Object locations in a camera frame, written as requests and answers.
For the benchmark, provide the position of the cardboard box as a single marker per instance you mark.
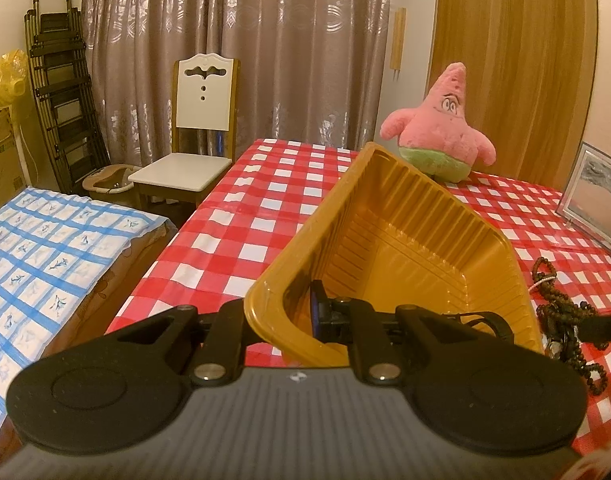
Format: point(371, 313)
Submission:
point(0, 160)

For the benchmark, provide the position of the blue checkered bed cover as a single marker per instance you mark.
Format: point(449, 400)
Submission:
point(45, 255)

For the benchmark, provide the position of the yellow plastic tray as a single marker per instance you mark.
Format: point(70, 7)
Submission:
point(410, 240)

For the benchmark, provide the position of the red checkered tablecloth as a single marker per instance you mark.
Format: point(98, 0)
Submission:
point(235, 240)

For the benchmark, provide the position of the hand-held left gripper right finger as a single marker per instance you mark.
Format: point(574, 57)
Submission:
point(317, 310)

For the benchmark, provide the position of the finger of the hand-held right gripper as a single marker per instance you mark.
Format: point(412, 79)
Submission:
point(603, 327)

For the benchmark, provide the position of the white wooden chair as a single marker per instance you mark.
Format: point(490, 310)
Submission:
point(200, 110)

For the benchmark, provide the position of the brown patterned curtain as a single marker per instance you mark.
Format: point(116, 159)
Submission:
point(265, 50)

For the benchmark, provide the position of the wooden door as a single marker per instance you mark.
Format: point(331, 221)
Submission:
point(515, 50)

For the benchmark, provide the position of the brown plastic basin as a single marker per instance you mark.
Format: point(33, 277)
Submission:
point(105, 185)

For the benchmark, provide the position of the wooden wall stick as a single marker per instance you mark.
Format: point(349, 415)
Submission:
point(398, 40)

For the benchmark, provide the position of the stack of dark folding chairs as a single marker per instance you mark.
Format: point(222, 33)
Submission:
point(60, 100)

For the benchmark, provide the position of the pink starfish plush toy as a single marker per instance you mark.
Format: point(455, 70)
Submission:
point(438, 132)

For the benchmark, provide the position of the yellow plastic bag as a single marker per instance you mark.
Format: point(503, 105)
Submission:
point(3, 77)

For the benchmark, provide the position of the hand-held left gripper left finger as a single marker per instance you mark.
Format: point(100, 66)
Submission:
point(224, 331)

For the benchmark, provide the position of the clear sand art frame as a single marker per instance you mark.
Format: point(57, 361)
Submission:
point(593, 195)

